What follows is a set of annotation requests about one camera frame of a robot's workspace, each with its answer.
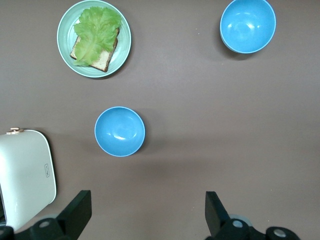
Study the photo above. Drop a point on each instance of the toast bread slice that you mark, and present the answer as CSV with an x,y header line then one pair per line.
x,y
103,60

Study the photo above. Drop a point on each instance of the green round plate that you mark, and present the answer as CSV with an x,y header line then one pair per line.
x,y
66,37

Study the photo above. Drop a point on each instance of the green lettuce leaf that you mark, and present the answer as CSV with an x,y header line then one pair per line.
x,y
96,32

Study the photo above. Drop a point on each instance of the blue plastic bowl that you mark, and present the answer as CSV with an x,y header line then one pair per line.
x,y
120,131
247,26

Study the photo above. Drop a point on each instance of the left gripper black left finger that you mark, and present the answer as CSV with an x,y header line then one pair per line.
x,y
76,212

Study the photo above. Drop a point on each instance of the white toaster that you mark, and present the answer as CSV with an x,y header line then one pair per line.
x,y
25,175

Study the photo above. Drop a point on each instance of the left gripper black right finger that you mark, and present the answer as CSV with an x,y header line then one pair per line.
x,y
216,217

